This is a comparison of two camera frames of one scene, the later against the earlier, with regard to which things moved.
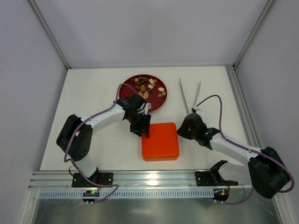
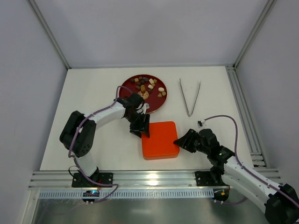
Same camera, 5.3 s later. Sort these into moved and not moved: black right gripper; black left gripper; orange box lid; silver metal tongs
Moved: black right gripper
Not moved: black left gripper; orange box lid; silver metal tongs
